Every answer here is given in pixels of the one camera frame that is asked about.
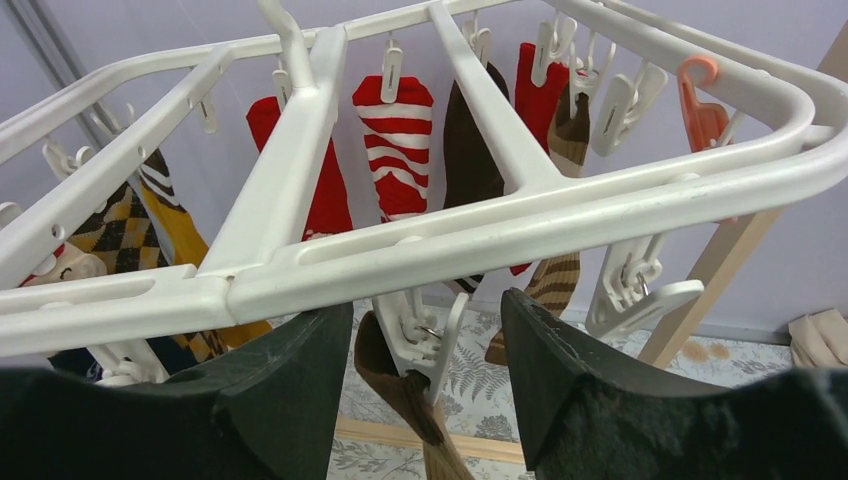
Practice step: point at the orange plastic clip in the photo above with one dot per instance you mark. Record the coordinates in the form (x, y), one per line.
(704, 122)

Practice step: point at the floral table mat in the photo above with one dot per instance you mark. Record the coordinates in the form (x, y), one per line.
(477, 397)

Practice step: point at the white plastic sock hanger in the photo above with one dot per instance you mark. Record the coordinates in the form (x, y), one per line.
(54, 297)

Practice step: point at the beige crumpled cloth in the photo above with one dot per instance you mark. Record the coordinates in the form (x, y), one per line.
(819, 340)

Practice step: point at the red white striped sock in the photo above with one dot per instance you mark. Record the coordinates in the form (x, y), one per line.
(397, 140)

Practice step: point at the mustard brown cuffed sock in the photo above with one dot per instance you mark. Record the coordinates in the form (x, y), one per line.
(189, 247)

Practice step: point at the red bear sock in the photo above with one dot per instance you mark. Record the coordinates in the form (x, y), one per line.
(536, 106)

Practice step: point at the wooden hanger stand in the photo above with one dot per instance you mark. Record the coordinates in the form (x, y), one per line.
(555, 280)

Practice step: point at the dark brown sock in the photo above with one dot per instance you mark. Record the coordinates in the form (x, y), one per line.
(470, 171)

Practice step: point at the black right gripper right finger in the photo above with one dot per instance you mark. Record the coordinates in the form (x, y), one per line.
(588, 411)

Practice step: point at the tan plain sock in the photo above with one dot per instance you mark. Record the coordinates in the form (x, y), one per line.
(405, 394)

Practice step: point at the red hanging sock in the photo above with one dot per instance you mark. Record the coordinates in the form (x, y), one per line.
(329, 212)

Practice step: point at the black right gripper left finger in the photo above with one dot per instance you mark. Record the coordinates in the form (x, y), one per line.
(266, 410)

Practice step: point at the dark argyle sock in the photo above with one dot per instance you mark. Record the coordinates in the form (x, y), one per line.
(122, 235)

